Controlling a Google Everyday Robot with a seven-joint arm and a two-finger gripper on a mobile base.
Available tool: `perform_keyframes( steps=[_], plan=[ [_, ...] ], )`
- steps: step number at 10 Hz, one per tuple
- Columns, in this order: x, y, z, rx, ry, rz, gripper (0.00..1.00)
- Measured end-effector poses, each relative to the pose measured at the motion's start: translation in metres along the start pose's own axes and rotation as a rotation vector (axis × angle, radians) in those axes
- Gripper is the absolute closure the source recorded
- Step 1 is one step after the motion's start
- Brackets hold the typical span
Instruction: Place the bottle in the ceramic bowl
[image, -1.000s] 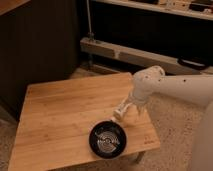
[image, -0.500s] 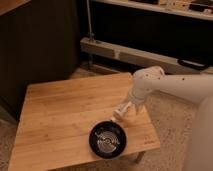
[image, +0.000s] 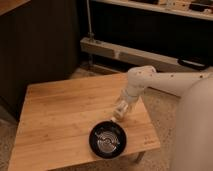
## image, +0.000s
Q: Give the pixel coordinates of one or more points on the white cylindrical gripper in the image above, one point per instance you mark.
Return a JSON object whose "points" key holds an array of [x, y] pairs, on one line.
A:
{"points": [[128, 98]]}

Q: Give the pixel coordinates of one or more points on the white plastic bottle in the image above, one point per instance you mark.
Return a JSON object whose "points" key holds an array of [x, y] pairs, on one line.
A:
{"points": [[120, 110]]}

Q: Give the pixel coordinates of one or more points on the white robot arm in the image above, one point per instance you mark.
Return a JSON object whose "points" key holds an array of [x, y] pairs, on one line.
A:
{"points": [[193, 142]]}

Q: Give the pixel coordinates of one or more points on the black ceramic bowl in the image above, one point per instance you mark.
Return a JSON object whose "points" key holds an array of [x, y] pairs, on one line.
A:
{"points": [[107, 139]]}

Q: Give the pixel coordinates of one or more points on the grey metal beam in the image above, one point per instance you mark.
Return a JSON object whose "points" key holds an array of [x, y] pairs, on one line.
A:
{"points": [[132, 56]]}

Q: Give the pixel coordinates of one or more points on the wooden table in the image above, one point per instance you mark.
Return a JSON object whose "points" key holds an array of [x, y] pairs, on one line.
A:
{"points": [[57, 118]]}

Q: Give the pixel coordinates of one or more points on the vertical metal pole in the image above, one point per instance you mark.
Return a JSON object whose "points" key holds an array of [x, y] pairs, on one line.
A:
{"points": [[90, 32]]}

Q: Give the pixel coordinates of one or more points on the black flat object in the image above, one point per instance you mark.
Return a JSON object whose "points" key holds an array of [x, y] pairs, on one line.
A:
{"points": [[192, 65]]}

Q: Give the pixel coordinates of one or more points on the dark wooden cabinet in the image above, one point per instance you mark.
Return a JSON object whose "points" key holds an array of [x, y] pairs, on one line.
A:
{"points": [[39, 42]]}

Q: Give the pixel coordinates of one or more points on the wall shelf with items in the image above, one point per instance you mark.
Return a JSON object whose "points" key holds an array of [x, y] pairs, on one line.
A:
{"points": [[175, 7]]}

